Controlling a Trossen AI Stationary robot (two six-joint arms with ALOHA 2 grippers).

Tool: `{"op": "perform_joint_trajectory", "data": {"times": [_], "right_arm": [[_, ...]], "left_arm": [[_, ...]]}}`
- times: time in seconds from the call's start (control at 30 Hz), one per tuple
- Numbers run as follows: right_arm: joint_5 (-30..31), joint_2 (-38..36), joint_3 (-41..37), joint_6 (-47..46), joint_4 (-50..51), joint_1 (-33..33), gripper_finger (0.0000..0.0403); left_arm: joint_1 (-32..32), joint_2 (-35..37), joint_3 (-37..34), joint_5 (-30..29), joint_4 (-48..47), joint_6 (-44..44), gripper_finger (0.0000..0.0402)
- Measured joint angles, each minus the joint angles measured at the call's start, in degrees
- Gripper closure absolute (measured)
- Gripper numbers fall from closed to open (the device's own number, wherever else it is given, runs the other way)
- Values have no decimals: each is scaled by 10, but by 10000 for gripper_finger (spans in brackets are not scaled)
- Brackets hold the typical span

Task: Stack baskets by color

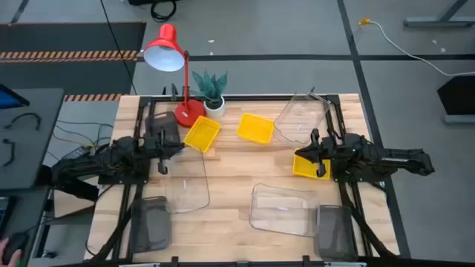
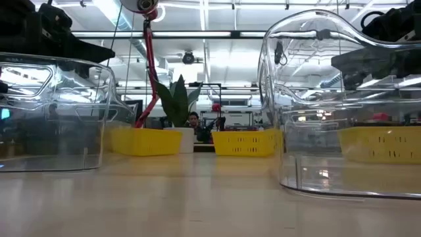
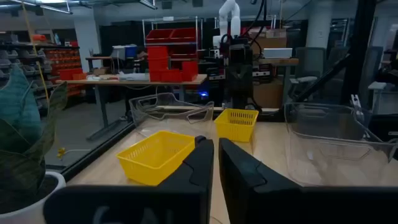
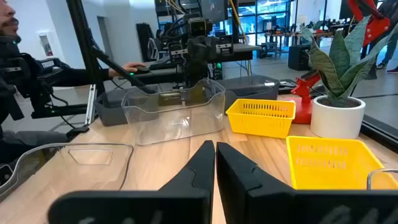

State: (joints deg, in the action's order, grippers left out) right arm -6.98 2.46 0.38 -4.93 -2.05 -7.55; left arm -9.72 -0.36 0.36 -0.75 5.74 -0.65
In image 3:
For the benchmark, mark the red plastic storage bin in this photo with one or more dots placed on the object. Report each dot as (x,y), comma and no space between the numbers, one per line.
(166,76)
(184,35)
(158,52)
(190,71)
(159,35)
(183,52)
(158,64)

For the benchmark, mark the yellow perforated plastic basket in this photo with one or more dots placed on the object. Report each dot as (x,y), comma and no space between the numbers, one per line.
(236,126)
(155,155)

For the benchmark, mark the green leafy plant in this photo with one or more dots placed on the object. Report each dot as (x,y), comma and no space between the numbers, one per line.
(18,124)

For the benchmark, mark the wooden table with gray legs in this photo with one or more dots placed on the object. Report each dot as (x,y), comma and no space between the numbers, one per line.
(130,81)

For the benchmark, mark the large brown cardboard box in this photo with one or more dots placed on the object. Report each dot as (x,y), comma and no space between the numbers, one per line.
(267,93)

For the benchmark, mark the clear plastic bin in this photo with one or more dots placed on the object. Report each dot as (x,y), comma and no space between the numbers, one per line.
(199,112)
(335,146)

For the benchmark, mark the blue plastic container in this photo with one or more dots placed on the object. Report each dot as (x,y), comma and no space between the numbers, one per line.
(131,51)

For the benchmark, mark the white plant pot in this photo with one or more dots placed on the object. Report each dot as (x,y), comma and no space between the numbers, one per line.
(34,208)

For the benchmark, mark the white plastic container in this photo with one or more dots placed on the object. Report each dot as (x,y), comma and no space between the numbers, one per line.
(118,52)

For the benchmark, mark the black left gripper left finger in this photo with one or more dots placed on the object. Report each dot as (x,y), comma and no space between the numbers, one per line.
(186,186)

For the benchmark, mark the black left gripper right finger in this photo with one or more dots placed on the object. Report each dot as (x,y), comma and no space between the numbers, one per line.
(255,189)

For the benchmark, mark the shelving with gray bins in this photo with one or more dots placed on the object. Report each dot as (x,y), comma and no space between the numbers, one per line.
(28,70)

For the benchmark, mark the wooden top desk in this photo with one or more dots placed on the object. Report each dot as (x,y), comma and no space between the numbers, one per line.
(280,61)

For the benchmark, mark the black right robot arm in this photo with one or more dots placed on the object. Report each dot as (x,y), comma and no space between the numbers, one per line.
(239,77)

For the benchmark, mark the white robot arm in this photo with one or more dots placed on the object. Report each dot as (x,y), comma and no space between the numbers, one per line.
(230,15)

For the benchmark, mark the flat white box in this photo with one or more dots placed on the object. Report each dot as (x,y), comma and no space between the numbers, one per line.
(277,53)

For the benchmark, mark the orange drawer cabinet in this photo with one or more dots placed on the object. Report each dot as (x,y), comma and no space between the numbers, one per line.
(62,59)

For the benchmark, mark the gray office chair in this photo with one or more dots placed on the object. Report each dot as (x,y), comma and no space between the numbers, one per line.
(311,65)

